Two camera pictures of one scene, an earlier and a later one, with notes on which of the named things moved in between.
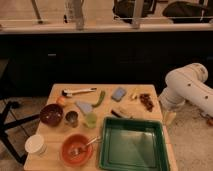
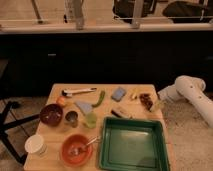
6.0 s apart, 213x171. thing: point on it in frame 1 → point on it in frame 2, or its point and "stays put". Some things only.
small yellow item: x=134 y=93 stays put
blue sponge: x=118 y=94 stays put
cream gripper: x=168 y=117 → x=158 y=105
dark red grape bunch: x=145 y=99 stays put
